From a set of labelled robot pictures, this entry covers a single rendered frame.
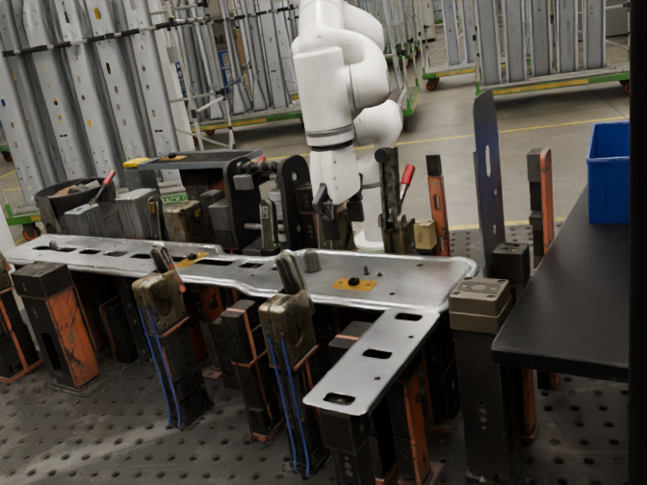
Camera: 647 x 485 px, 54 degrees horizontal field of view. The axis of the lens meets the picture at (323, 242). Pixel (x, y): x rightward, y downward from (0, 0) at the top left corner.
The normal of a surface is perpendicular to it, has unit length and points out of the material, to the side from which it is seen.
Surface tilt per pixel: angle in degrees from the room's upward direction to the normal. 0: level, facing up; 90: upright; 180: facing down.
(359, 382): 0
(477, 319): 89
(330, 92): 89
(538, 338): 0
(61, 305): 90
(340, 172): 90
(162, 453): 0
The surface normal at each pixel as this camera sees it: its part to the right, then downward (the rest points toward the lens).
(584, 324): -0.16, -0.93
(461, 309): -0.50, 0.36
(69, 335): 0.85, 0.04
